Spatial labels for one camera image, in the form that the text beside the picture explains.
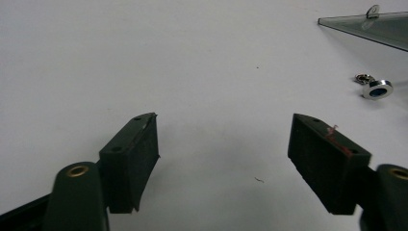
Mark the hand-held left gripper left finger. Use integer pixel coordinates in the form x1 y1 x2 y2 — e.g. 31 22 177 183
98 112 161 215

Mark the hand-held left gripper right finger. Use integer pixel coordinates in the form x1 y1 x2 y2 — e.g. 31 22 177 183
287 113 372 216

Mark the silver ring snap fastener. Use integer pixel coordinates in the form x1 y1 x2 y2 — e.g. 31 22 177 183
362 79 395 101

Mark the small silver snap fastener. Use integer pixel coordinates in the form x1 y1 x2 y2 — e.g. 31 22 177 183
354 72 376 87

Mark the clear plastic compartment box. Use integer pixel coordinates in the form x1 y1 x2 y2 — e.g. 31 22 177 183
317 4 408 53

